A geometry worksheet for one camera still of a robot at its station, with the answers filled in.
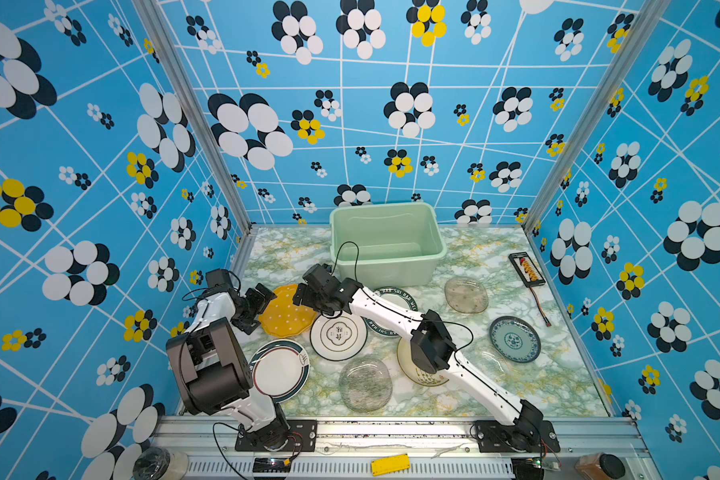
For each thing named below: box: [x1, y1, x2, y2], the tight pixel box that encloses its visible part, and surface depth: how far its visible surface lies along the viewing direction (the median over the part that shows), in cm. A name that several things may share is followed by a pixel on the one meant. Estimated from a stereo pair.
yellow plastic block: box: [371, 453, 410, 477], surface depth 71 cm
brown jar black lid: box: [575, 452, 626, 480], surface depth 64 cm
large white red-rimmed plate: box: [249, 339, 311, 403], surface depth 86 cm
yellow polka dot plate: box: [258, 284, 319, 338], surface depth 94 cm
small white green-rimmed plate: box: [310, 314, 368, 362], surface depth 91 cm
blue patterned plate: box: [489, 316, 541, 364], surface depth 91 cm
